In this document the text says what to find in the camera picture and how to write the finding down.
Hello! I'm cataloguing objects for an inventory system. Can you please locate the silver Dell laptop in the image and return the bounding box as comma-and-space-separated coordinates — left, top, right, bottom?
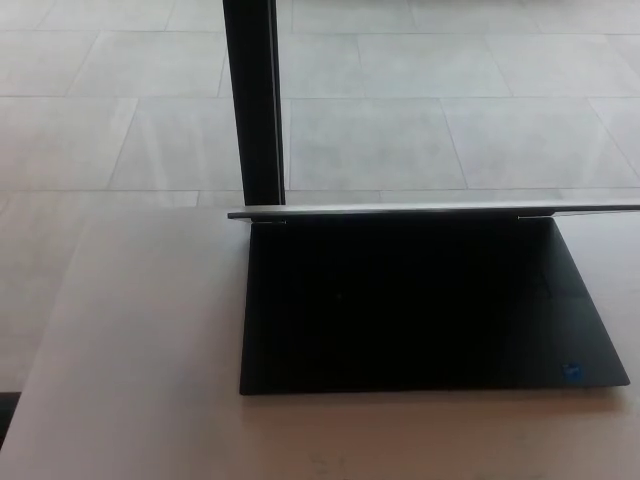
226, 203, 640, 397

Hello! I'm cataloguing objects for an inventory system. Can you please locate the black vertical post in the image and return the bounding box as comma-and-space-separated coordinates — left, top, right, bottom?
222, 0, 287, 207

